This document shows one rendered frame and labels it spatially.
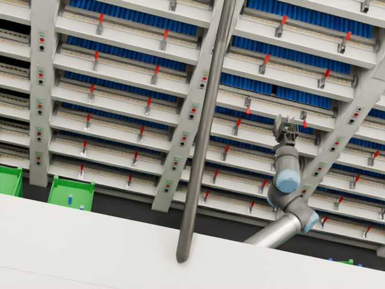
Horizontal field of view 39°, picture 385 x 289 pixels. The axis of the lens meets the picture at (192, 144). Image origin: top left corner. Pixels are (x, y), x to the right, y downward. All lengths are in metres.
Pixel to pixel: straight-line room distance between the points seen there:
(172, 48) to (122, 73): 0.27
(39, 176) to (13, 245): 2.10
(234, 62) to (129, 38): 0.45
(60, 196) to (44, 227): 1.73
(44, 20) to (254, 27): 0.84
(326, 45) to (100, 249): 1.52
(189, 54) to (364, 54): 0.72
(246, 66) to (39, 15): 0.87
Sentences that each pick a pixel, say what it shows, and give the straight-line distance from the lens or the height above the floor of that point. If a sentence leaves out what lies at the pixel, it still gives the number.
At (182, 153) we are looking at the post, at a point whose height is 0.54.
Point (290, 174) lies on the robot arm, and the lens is 2.08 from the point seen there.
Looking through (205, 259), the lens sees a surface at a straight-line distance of 1.02.
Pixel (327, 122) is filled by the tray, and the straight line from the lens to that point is 2.57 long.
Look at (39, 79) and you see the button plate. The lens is 2.53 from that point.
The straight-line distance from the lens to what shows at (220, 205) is 3.08.
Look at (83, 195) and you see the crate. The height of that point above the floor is 0.32.
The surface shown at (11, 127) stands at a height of 0.39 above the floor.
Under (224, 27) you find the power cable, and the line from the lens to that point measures 1.11.
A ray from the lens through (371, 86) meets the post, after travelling 2.42.
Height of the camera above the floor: 2.59
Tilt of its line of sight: 48 degrees down
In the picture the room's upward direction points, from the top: 20 degrees clockwise
